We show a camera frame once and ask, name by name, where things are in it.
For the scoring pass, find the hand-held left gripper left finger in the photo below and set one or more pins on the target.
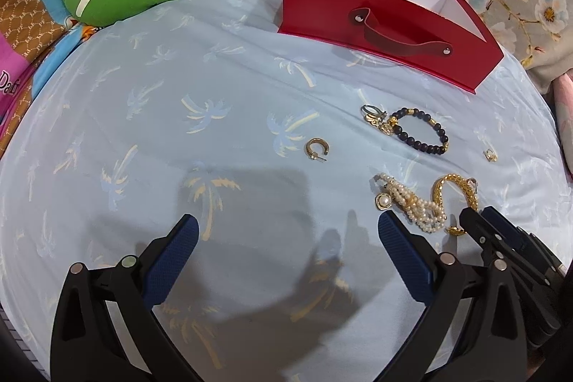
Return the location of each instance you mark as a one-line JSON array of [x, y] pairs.
[[172, 261]]

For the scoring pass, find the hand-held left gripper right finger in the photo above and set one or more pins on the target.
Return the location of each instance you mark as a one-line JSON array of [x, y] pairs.
[[403, 256]]

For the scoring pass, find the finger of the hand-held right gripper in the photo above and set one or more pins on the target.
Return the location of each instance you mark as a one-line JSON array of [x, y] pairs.
[[506, 225], [476, 227]]

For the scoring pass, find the small gold stud earring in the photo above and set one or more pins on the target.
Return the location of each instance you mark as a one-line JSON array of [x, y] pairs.
[[491, 155]]

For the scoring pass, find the gold hoop earring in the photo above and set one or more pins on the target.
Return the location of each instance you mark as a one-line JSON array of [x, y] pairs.
[[308, 149]]

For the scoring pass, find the gold dangle earring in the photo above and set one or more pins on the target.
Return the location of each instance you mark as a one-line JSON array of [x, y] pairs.
[[372, 113]]

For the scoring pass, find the red cardboard box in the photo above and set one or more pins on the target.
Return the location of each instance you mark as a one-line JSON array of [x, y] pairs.
[[322, 6]]

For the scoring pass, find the pearl earring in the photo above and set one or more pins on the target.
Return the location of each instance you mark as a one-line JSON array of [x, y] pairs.
[[382, 201]]

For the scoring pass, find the pink pillow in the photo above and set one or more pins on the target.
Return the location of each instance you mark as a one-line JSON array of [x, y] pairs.
[[566, 104]]

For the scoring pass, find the light blue palm-print sheet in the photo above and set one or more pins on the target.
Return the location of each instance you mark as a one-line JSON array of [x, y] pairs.
[[179, 73]]

